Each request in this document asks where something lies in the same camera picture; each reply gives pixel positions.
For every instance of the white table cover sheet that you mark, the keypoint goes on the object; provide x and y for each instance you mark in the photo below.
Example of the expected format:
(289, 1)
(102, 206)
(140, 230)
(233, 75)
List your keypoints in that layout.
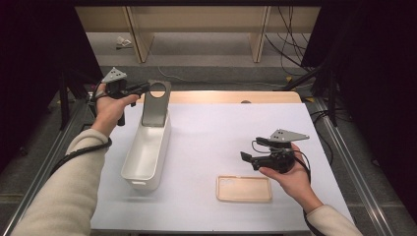
(229, 137)

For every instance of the person's right hand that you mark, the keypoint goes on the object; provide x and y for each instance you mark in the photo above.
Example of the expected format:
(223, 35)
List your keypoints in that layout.
(296, 185)

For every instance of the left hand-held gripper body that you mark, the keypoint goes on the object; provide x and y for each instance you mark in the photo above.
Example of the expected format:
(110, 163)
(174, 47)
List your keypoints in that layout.
(114, 76)

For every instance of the crumpled white paper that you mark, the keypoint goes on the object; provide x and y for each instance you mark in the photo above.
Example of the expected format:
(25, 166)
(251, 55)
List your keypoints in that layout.
(123, 42)

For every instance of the dark round table grommet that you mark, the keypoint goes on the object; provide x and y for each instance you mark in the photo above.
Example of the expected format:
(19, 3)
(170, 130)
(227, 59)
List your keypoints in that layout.
(246, 102)

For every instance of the beige phone case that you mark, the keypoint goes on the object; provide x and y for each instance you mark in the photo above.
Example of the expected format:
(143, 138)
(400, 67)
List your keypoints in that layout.
(244, 189)

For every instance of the wooden shelf unit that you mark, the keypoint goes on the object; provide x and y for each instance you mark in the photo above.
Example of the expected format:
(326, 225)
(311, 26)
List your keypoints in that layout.
(196, 19)

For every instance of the aluminium floor rail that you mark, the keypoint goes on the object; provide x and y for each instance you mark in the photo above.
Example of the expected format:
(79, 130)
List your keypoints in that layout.
(344, 154)
(54, 147)

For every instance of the person's left hand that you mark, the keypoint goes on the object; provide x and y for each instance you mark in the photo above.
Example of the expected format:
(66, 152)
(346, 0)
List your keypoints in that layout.
(106, 113)

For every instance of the black metal stand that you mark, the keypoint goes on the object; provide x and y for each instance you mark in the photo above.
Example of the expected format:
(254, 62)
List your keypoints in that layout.
(332, 98)
(64, 105)

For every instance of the black curtain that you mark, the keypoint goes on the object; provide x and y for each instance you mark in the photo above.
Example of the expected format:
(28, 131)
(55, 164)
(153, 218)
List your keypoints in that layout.
(377, 82)
(26, 65)

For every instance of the white plastic storage bin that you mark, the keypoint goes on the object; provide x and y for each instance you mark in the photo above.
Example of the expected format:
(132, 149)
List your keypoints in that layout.
(146, 157)

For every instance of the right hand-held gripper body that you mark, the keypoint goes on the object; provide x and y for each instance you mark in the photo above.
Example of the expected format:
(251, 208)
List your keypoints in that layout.
(278, 162)

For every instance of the yellow floor tape piece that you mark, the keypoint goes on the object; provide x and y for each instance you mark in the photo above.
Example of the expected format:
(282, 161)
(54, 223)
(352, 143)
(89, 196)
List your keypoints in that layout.
(309, 99)
(288, 79)

